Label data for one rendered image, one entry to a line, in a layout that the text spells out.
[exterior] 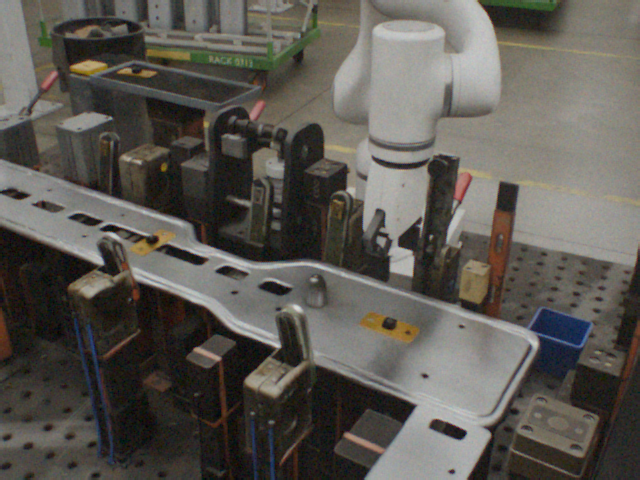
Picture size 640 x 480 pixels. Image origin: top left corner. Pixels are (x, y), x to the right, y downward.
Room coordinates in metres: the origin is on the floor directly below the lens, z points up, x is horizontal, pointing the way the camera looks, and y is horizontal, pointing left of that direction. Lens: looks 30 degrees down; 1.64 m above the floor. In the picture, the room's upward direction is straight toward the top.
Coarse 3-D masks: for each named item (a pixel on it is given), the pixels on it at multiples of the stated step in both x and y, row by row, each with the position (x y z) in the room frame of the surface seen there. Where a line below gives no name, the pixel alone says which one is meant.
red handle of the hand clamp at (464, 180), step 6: (462, 174) 1.07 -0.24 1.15; (468, 174) 1.06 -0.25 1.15; (462, 180) 1.05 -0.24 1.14; (468, 180) 1.06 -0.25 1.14; (456, 186) 1.05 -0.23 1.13; (462, 186) 1.05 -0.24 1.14; (468, 186) 1.05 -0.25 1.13; (456, 192) 1.04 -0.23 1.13; (462, 192) 1.04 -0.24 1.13; (456, 198) 1.03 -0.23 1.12; (462, 198) 1.03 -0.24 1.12; (456, 204) 1.02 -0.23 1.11; (456, 210) 1.02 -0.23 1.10; (450, 222) 1.00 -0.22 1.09; (432, 240) 0.98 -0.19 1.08; (426, 246) 0.97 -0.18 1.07; (432, 246) 0.97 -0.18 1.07; (432, 252) 0.96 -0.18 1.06
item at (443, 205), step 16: (432, 160) 0.96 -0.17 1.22; (448, 160) 0.98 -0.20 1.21; (432, 176) 0.96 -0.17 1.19; (448, 176) 0.97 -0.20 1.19; (432, 192) 0.98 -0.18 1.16; (448, 192) 0.96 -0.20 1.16; (432, 208) 0.98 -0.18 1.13; (448, 208) 0.96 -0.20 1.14; (432, 224) 0.98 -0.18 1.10; (448, 224) 0.97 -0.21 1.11
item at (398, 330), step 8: (376, 320) 0.86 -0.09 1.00; (384, 320) 0.85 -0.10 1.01; (392, 320) 0.85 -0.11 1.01; (368, 328) 0.85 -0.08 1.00; (376, 328) 0.84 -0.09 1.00; (384, 328) 0.84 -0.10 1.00; (392, 328) 0.84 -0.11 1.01; (400, 328) 0.84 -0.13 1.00; (408, 328) 0.84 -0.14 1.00; (416, 328) 0.84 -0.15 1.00; (392, 336) 0.83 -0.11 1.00; (400, 336) 0.83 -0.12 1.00; (408, 336) 0.83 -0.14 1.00
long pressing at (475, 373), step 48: (48, 192) 1.30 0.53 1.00; (96, 192) 1.29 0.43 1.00; (48, 240) 1.11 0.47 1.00; (96, 240) 1.11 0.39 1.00; (192, 240) 1.10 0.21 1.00; (192, 288) 0.95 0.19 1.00; (240, 288) 0.95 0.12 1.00; (336, 288) 0.95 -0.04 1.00; (384, 288) 0.95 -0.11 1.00; (240, 336) 0.85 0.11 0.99; (336, 336) 0.83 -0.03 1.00; (384, 336) 0.83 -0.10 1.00; (432, 336) 0.83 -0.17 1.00; (480, 336) 0.83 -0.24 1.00; (528, 336) 0.82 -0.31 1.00; (384, 384) 0.73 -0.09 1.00; (432, 384) 0.73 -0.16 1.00; (480, 384) 0.73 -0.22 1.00
